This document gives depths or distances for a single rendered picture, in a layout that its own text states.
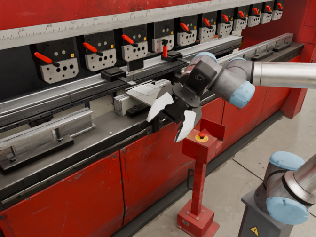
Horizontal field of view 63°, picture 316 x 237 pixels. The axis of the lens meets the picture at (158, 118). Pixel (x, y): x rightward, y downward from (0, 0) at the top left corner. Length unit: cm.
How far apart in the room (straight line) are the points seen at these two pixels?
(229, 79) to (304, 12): 249
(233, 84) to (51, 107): 105
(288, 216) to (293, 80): 41
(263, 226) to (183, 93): 74
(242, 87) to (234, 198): 158
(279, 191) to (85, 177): 85
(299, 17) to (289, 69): 236
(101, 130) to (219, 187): 127
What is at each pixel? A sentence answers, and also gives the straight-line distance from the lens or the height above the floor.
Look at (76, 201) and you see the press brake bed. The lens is 138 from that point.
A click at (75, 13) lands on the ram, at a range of 114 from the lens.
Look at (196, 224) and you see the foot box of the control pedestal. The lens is 185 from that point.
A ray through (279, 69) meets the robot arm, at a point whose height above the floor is 133.
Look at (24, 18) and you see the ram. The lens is 107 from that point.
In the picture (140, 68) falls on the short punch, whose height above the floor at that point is 110.
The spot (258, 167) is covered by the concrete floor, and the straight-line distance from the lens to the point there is 257.
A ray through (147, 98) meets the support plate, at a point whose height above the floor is 100.
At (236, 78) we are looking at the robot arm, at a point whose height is 133.
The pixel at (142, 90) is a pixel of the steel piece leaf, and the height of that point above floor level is 100.
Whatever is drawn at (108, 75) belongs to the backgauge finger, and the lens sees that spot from 158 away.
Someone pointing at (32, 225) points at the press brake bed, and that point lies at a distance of 134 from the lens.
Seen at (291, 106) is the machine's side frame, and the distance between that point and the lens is 342.
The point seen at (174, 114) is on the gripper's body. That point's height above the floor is 130.
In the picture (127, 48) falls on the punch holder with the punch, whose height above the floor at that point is 124.
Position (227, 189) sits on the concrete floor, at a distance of 227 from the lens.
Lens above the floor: 159
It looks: 31 degrees down
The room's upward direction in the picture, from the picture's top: straight up
